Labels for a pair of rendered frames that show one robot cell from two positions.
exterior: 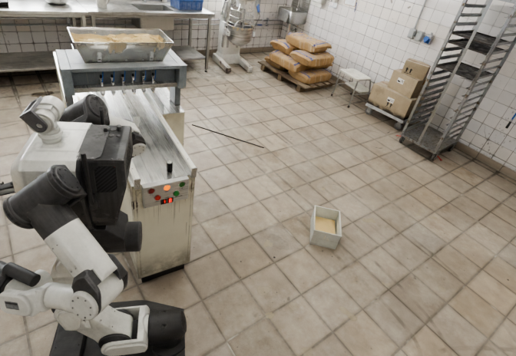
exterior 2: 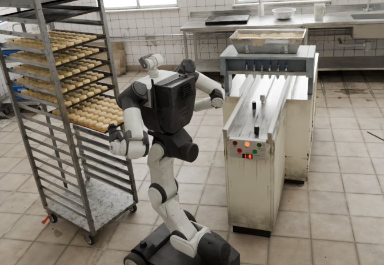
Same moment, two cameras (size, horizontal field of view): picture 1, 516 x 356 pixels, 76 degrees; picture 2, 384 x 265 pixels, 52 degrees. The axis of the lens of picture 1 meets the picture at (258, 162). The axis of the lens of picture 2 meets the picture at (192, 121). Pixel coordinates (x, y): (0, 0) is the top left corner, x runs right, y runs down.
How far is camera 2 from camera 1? 1.27 m
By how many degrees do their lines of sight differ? 50
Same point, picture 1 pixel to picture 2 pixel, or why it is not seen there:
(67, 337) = (163, 229)
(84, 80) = (236, 65)
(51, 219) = (126, 103)
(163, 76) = (296, 66)
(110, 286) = (137, 144)
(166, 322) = (211, 242)
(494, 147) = not seen: outside the picture
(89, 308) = (123, 148)
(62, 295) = not seen: hidden behind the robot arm
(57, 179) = (133, 85)
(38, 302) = (118, 148)
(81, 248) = (131, 120)
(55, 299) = not seen: hidden behind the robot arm
